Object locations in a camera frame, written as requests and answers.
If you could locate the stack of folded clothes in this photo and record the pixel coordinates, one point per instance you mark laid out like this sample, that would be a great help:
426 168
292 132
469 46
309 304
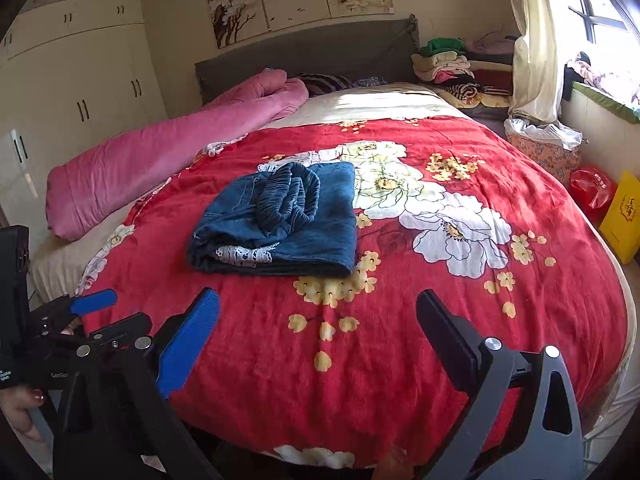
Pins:
469 75

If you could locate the floral laundry basket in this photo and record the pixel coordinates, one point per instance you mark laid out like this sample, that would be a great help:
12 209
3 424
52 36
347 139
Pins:
554 147

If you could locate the yellow box on floor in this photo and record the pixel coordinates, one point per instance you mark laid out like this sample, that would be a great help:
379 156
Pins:
621 225

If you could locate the dark metal window frame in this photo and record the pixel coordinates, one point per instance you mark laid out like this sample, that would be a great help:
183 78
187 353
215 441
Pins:
608 23

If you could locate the pink folded blanket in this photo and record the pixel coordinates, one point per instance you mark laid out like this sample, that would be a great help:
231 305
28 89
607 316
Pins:
92 185

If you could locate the red floral quilt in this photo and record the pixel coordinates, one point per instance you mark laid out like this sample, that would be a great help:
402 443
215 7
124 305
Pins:
333 371

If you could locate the striped dark pillow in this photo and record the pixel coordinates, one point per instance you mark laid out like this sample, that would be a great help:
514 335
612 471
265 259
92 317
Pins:
322 84

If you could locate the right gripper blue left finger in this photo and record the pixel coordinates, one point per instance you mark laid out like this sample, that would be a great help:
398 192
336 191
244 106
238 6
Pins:
187 341

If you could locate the red bag on floor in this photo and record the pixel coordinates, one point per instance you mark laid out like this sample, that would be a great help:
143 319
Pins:
593 191

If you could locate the left hand red nails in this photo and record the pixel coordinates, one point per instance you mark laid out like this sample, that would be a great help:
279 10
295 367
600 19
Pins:
15 404

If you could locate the cream window curtain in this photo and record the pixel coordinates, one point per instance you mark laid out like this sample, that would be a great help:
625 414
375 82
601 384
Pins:
537 60

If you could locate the grey upholstered headboard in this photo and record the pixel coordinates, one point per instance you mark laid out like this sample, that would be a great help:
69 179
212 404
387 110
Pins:
355 50

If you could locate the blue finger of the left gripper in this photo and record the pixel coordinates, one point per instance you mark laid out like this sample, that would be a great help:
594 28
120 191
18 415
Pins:
84 305

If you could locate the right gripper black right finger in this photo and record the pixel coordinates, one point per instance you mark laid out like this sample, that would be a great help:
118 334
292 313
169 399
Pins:
454 340

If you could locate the cream wardrobe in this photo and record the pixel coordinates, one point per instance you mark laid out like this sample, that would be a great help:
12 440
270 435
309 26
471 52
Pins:
73 74

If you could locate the blue denim pants with lace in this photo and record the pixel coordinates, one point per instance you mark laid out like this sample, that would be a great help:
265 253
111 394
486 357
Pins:
289 221

